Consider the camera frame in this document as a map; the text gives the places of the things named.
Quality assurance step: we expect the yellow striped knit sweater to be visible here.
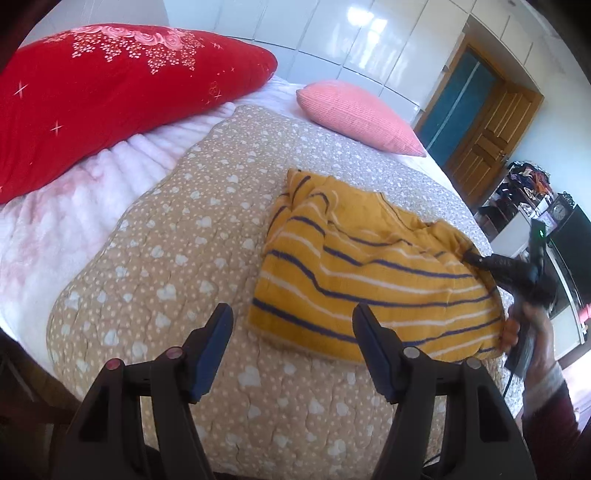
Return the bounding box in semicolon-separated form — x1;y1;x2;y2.
249;169;505;362

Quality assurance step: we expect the dark red sleeve forearm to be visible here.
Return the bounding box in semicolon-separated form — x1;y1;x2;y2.
523;364;590;479

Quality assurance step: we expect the pile of clothes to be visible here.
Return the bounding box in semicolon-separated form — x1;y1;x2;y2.
495;162;554;206

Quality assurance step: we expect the right hand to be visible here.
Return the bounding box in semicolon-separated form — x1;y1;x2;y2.
500;302;564;407

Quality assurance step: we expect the white shelf unit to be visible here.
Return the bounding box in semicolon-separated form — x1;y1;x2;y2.
475;177;586;362

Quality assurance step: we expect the black television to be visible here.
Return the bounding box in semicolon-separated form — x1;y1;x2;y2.
550;206;591;313

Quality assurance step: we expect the dark table clock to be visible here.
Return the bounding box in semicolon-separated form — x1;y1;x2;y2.
549;192;575;226

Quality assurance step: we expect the wooden door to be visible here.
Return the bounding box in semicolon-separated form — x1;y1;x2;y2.
444;81;546;209

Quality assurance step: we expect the beige heart-pattern quilt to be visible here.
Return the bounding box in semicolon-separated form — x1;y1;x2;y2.
47;106;490;479

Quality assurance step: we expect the pink knit pillow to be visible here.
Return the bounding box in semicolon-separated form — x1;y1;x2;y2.
295;80;427;157

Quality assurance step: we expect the white glossy wardrobe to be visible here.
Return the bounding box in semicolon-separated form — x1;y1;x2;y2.
164;1;552;121

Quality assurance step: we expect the red floral pillow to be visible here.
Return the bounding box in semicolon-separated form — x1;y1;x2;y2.
1;24;277;203

